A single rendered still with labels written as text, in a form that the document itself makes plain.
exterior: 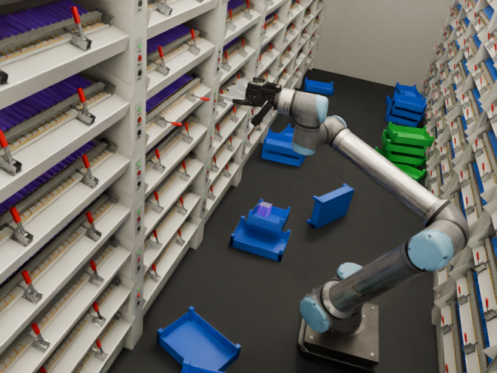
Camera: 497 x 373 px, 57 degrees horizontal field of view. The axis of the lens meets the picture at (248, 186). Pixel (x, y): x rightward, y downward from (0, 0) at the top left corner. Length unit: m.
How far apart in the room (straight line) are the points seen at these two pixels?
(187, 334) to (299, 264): 0.77
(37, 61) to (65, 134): 0.20
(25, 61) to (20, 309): 0.59
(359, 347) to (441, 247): 0.80
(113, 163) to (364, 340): 1.31
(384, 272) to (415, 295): 1.07
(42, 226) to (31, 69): 0.38
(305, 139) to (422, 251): 0.54
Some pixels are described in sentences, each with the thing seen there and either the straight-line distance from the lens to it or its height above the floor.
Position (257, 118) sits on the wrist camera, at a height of 0.99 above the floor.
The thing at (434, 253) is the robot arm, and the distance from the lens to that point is 1.45.
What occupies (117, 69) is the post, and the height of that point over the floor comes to 1.21.
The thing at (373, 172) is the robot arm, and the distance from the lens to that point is 1.65.
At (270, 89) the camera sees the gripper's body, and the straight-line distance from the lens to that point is 1.63.
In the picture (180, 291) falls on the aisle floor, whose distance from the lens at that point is 2.31.
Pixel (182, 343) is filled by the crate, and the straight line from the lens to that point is 2.11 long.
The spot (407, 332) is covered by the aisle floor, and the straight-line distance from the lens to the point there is 2.44.
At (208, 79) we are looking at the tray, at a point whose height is 0.97.
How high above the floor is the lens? 1.68
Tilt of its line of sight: 33 degrees down
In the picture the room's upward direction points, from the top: 9 degrees clockwise
